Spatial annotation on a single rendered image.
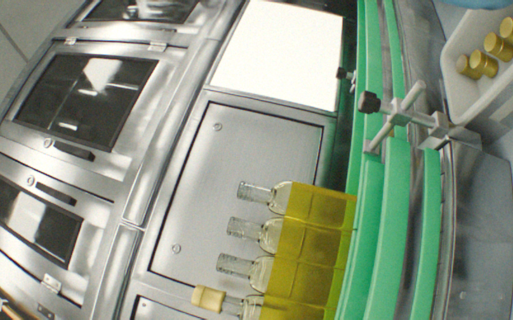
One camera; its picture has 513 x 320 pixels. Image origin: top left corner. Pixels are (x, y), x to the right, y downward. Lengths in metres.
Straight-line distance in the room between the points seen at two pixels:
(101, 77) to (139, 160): 0.36
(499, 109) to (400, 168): 0.19
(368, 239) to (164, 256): 0.38
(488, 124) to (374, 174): 0.20
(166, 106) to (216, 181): 0.26
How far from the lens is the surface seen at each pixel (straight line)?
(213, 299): 0.40
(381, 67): 0.57
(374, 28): 0.66
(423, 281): 0.33
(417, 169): 0.35
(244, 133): 0.61
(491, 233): 0.38
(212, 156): 0.59
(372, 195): 0.39
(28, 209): 0.86
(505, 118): 0.46
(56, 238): 0.76
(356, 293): 0.37
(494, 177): 0.42
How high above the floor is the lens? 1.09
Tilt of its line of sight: 5 degrees up
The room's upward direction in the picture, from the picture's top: 76 degrees counter-clockwise
